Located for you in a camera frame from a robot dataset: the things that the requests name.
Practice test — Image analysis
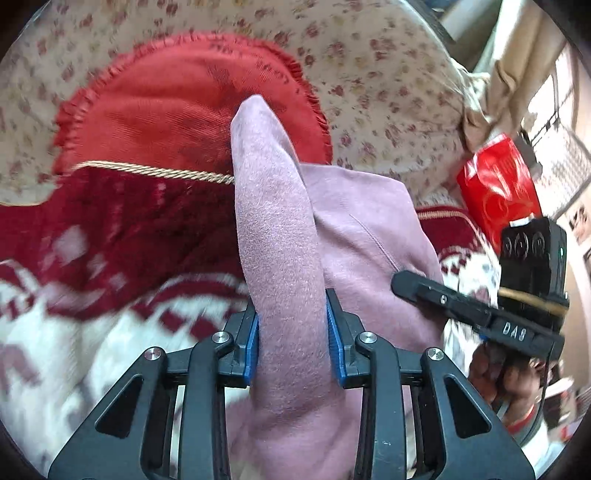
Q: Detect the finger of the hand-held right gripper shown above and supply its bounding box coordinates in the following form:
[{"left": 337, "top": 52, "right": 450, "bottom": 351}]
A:
[{"left": 390, "top": 270, "right": 493, "bottom": 330}]

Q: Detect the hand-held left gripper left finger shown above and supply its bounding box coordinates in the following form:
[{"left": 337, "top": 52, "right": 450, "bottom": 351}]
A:
[{"left": 48, "top": 299, "right": 260, "bottom": 480}]

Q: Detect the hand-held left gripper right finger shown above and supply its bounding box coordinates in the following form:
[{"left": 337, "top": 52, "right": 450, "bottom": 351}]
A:
[{"left": 325, "top": 287, "right": 536, "bottom": 480}]

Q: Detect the mauve knit garment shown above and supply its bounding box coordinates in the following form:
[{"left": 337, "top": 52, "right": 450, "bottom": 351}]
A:
[{"left": 229, "top": 95, "right": 446, "bottom": 480}]

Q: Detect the person's right hand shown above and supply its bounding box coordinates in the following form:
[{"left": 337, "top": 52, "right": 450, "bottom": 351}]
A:
[{"left": 468, "top": 345, "right": 544, "bottom": 417}]

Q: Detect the red glossy bag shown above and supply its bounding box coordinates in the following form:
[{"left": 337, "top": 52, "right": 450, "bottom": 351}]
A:
[{"left": 456, "top": 133, "right": 544, "bottom": 243}]

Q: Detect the dark red and white blanket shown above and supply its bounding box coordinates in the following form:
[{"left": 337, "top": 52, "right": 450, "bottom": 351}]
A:
[{"left": 0, "top": 165, "right": 506, "bottom": 480}]

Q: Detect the beige curtain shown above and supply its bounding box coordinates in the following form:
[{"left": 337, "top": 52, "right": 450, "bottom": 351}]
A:
[{"left": 455, "top": 7, "right": 571, "bottom": 155}]

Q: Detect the floral sofa cushion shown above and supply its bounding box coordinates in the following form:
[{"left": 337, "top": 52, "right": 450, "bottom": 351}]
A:
[{"left": 0, "top": 0, "right": 469, "bottom": 208}]

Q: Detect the red ruffled round cushion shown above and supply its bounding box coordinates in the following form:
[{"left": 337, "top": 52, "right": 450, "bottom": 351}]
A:
[{"left": 53, "top": 31, "right": 333, "bottom": 185}]

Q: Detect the window frame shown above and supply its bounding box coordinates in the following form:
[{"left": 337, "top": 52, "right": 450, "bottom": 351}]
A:
[{"left": 522, "top": 44, "right": 591, "bottom": 222}]

